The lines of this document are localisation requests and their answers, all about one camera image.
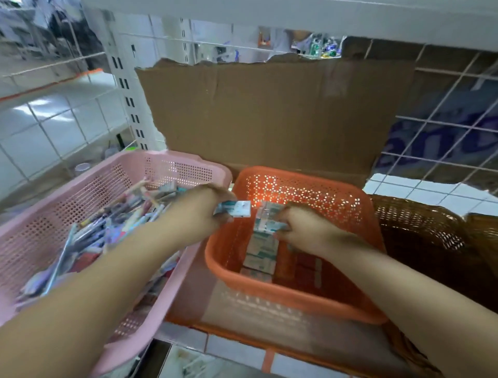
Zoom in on white slotted shelf post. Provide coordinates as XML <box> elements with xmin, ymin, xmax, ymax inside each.
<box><xmin>104</xmin><ymin>12</ymin><xmax>167</xmax><ymax>153</ymax></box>

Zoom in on person's right forearm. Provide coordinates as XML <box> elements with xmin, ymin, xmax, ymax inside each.
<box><xmin>330</xmin><ymin>237</ymin><xmax>498</xmax><ymax>378</ymax></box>

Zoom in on brown cardboard sheet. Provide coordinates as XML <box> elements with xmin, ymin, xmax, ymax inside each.
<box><xmin>135</xmin><ymin>53</ymin><xmax>416</xmax><ymax>188</ymax></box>

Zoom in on colourful small goods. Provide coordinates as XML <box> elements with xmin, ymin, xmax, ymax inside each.
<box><xmin>303</xmin><ymin>34</ymin><xmax>344</xmax><ymax>60</ymax></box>

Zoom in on pile of assorted pens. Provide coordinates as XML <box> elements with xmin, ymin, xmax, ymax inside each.
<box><xmin>16</xmin><ymin>178</ymin><xmax>187</xmax><ymax>312</ymax></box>

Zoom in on small white teal box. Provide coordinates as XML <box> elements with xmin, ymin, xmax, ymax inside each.
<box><xmin>243</xmin><ymin>254</ymin><xmax>278</xmax><ymax>275</ymax></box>
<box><xmin>247</xmin><ymin>233</ymin><xmax>280</xmax><ymax>258</ymax></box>
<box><xmin>258</xmin><ymin>200</ymin><xmax>286</xmax><ymax>219</ymax></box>
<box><xmin>239</xmin><ymin>267</ymin><xmax>274</xmax><ymax>284</ymax></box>
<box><xmin>254</xmin><ymin>217</ymin><xmax>289</xmax><ymax>235</ymax></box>
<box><xmin>215</xmin><ymin>200</ymin><xmax>252</xmax><ymax>219</ymax></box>

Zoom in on brown plastic basket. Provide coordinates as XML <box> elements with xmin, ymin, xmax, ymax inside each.
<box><xmin>370</xmin><ymin>194</ymin><xmax>498</xmax><ymax>312</ymax></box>
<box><xmin>464</xmin><ymin>212</ymin><xmax>498</xmax><ymax>281</ymax></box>

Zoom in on red boxes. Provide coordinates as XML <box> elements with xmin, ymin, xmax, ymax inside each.
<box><xmin>281</xmin><ymin>249</ymin><xmax>325</xmax><ymax>298</ymax></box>

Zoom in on orange plastic basket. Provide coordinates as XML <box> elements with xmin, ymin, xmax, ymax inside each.
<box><xmin>205</xmin><ymin>166</ymin><xmax>389</xmax><ymax>325</ymax></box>

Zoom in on white wire grid panel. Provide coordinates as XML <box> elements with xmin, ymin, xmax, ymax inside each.
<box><xmin>364</xmin><ymin>39</ymin><xmax>498</xmax><ymax>197</ymax></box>

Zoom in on person's left hand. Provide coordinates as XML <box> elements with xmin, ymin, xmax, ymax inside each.
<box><xmin>163</xmin><ymin>183</ymin><xmax>237</xmax><ymax>251</ymax></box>

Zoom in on blue printed packaging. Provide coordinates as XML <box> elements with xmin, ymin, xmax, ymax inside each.
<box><xmin>375</xmin><ymin>80</ymin><xmax>498</xmax><ymax>169</ymax></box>

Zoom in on person's right hand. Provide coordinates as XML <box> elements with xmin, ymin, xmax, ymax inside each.
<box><xmin>272</xmin><ymin>202</ymin><xmax>352</xmax><ymax>261</ymax></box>

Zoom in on white upper shelf board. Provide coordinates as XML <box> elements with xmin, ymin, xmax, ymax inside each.
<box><xmin>82</xmin><ymin>0</ymin><xmax>498</xmax><ymax>53</ymax></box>

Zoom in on clear wrapped packets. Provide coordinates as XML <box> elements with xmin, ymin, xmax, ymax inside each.
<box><xmin>159</xmin><ymin>345</ymin><xmax>250</xmax><ymax>378</ymax></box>

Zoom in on person's left forearm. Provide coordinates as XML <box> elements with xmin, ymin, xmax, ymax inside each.
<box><xmin>0</xmin><ymin>212</ymin><xmax>184</xmax><ymax>378</ymax></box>

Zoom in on pink plastic basket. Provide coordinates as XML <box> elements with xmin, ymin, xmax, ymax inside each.
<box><xmin>0</xmin><ymin>150</ymin><xmax>233</xmax><ymax>376</ymax></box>

